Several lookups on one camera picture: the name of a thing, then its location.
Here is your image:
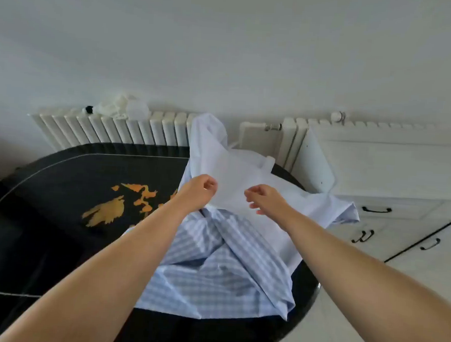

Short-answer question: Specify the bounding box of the person's right forearm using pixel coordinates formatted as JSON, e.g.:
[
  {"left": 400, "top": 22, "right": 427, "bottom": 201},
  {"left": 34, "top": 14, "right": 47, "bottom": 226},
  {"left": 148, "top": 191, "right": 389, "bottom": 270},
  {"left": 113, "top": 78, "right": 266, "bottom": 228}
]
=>
[{"left": 274, "top": 209, "right": 451, "bottom": 342}]

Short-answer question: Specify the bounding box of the white cabinet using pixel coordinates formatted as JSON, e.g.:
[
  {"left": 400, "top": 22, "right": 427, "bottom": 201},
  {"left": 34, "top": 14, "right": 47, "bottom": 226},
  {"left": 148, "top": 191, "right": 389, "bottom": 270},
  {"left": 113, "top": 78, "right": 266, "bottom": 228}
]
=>
[{"left": 285, "top": 121, "right": 451, "bottom": 305}]

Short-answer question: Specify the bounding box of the blue checked cloth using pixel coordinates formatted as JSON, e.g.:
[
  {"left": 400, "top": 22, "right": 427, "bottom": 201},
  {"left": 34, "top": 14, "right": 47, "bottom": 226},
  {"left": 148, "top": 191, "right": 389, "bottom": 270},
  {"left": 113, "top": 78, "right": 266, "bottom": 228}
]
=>
[{"left": 123, "top": 108, "right": 366, "bottom": 330}]

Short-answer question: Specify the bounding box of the white column radiator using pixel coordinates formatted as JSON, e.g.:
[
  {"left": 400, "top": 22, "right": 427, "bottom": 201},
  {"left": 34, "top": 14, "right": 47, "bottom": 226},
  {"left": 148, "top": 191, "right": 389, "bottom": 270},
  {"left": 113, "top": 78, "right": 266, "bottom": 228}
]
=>
[
  {"left": 25, "top": 103, "right": 199, "bottom": 160},
  {"left": 277, "top": 115, "right": 451, "bottom": 183}
]

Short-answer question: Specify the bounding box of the crumpled white cloth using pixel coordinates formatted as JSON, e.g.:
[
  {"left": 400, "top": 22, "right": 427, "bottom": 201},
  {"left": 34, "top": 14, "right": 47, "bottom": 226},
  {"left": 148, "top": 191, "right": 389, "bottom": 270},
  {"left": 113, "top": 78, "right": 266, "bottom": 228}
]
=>
[{"left": 93, "top": 92, "right": 153, "bottom": 122}]

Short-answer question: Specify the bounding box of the white cabinet door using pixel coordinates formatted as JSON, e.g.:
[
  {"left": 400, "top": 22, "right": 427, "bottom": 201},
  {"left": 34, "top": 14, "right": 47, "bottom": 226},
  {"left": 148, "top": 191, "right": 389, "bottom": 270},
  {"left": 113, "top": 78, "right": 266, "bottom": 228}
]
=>
[
  {"left": 326, "top": 220, "right": 366, "bottom": 247},
  {"left": 385, "top": 218, "right": 451, "bottom": 305},
  {"left": 361, "top": 217, "right": 451, "bottom": 267}
]

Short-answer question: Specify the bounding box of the person's right hand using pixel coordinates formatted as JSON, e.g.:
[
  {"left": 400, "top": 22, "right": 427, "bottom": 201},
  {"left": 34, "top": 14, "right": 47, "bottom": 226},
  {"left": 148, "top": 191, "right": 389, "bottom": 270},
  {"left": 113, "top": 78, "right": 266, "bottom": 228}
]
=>
[{"left": 241, "top": 183, "right": 296, "bottom": 231}]

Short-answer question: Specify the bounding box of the person's left hand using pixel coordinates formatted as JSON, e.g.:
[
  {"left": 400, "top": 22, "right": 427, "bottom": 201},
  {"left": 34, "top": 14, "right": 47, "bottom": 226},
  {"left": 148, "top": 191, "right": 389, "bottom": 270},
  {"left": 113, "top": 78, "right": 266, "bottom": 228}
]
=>
[{"left": 171, "top": 172, "right": 219, "bottom": 215}]

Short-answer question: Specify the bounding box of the black oval table gold print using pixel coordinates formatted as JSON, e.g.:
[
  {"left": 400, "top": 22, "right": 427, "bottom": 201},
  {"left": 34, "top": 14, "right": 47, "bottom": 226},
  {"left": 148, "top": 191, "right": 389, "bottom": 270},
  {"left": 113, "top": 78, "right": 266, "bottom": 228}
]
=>
[{"left": 0, "top": 136, "right": 330, "bottom": 342}]

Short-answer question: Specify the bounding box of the white pipe with valve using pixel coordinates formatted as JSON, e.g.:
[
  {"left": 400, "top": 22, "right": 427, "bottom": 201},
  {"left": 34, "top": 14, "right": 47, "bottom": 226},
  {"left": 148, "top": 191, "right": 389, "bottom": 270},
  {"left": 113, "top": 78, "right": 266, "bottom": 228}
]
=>
[{"left": 237, "top": 120, "right": 283, "bottom": 158}]

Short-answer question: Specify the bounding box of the person's left forearm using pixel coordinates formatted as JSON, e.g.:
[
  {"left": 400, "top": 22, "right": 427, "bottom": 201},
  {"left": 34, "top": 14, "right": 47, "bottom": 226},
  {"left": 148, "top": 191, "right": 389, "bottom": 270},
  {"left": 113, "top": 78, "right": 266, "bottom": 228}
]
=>
[{"left": 0, "top": 181, "right": 206, "bottom": 342}]

